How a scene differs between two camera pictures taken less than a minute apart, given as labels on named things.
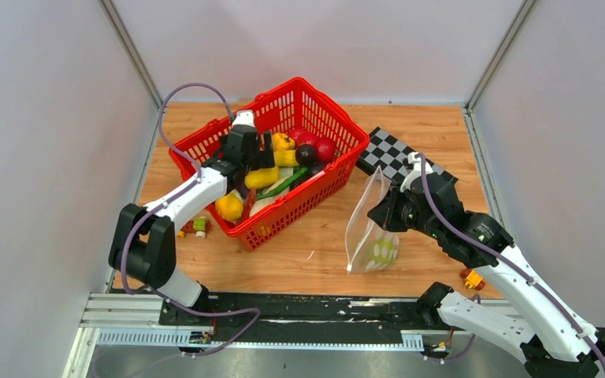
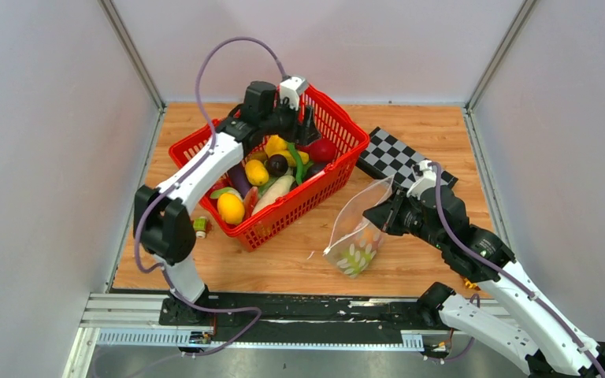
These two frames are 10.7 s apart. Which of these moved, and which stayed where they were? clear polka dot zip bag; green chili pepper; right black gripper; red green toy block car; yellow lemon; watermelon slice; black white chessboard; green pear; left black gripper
Moved: clear polka dot zip bag; left black gripper; green pear; green chili pepper
Stayed: red green toy block car; watermelon slice; right black gripper; yellow lemon; black white chessboard
